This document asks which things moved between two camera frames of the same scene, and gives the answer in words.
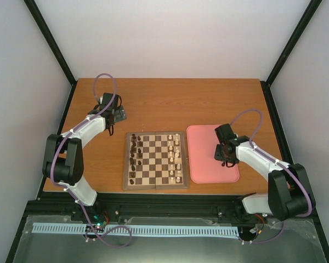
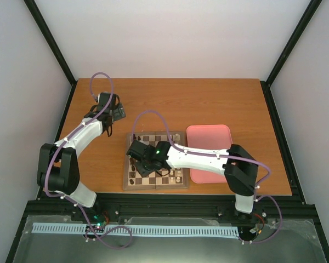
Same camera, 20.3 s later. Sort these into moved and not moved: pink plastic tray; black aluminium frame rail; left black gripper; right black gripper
Moved: right black gripper
Not moved: pink plastic tray; black aluminium frame rail; left black gripper
